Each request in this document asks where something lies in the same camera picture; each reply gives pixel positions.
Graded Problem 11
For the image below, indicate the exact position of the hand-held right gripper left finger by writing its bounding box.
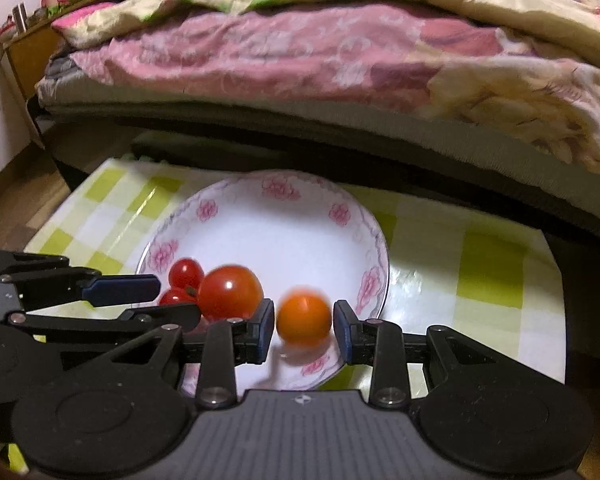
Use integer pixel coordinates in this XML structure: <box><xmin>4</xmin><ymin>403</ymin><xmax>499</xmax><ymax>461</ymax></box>
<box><xmin>69</xmin><ymin>299</ymin><xmax>276</xmax><ymax>409</ymax></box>

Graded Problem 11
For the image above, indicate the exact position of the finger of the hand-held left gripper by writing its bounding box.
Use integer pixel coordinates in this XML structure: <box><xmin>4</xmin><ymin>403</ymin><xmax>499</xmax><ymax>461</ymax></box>
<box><xmin>7</xmin><ymin>304</ymin><xmax>204</xmax><ymax>347</ymax></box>
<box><xmin>0</xmin><ymin>248</ymin><xmax>162</xmax><ymax>309</ymax></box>

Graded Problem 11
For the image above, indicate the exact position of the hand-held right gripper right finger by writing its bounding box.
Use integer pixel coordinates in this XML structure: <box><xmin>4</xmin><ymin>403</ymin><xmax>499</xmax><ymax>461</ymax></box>
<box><xmin>332</xmin><ymin>300</ymin><xmax>537</xmax><ymax>409</ymax></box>

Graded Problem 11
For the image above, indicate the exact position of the orange tomato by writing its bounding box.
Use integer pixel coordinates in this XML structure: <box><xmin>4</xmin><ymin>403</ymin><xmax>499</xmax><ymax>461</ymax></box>
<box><xmin>276</xmin><ymin>287</ymin><xmax>333</xmax><ymax>347</ymax></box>

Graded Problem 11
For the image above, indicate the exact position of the large red tomato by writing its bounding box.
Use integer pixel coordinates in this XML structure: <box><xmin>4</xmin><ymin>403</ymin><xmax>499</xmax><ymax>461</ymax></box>
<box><xmin>196</xmin><ymin>265</ymin><xmax>264</xmax><ymax>322</ymax></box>

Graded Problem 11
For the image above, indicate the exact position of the white floral plate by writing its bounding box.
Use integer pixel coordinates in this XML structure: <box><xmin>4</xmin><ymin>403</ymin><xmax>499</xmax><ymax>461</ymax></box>
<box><xmin>136</xmin><ymin>170</ymin><xmax>391</xmax><ymax>392</ymax></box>

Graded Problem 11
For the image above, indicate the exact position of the small red cherry tomato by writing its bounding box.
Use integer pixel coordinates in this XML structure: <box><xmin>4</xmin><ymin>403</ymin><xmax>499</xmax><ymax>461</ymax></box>
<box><xmin>158</xmin><ymin>287</ymin><xmax>200</xmax><ymax>307</ymax></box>
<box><xmin>168</xmin><ymin>258</ymin><xmax>206</xmax><ymax>291</ymax></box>

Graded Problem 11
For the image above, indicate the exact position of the green checked tablecloth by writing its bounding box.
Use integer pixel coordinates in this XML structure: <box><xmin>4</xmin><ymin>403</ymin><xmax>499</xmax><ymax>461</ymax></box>
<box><xmin>4</xmin><ymin>157</ymin><xmax>567</xmax><ymax>477</ymax></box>

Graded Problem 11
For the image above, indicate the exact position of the grey mattress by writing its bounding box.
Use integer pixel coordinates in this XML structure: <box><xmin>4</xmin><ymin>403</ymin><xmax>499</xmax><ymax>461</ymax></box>
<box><xmin>34</xmin><ymin>55</ymin><xmax>600</xmax><ymax>211</ymax></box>

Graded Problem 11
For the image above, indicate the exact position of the bed with floral quilt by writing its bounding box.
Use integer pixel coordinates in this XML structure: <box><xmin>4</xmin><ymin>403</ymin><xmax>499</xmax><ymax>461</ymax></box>
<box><xmin>34</xmin><ymin>0</ymin><xmax>600</xmax><ymax>179</ymax></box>

